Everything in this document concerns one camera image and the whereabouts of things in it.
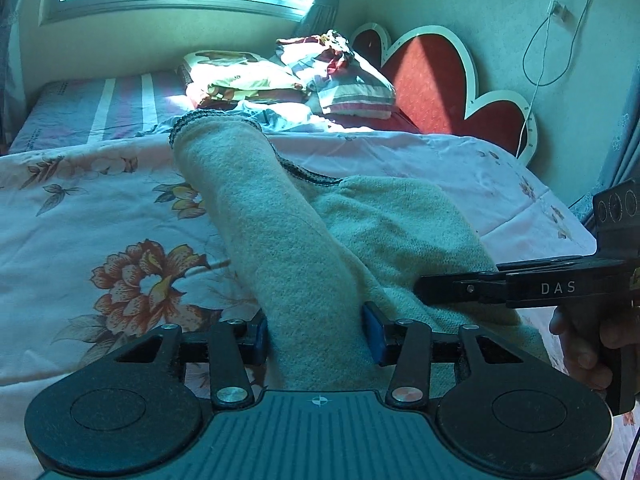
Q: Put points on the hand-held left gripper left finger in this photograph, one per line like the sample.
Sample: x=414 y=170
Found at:
x=260 y=337

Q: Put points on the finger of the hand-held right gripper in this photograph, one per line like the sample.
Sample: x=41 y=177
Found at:
x=450 y=287

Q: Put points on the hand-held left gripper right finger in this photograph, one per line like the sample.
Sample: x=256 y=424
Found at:
x=372 y=335

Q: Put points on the green terry towel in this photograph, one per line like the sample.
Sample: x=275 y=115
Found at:
x=280 y=220

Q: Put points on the person's right hand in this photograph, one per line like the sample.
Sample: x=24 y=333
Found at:
x=575 y=345

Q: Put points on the blue patterned curtain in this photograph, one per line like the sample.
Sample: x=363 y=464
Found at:
x=622 y=125

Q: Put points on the red heart-shaped headboard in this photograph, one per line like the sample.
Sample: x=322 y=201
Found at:
x=430 y=80

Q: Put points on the pink floral bed sheet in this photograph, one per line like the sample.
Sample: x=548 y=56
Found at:
x=100 y=200

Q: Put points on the striped pillow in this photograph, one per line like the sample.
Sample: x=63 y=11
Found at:
x=355 y=90

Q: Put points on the light blue cloth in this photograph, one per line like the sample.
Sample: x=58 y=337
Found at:
x=272 y=116

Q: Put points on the folded yellow floral quilt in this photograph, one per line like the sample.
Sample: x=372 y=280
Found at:
x=235 y=75

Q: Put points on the crumpled red patterned cloth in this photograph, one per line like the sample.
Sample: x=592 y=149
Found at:
x=335 y=50

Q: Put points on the striped mattress cover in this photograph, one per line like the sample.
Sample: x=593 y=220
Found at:
x=100 y=105

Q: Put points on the white wall socket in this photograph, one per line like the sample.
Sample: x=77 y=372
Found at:
x=557 y=10

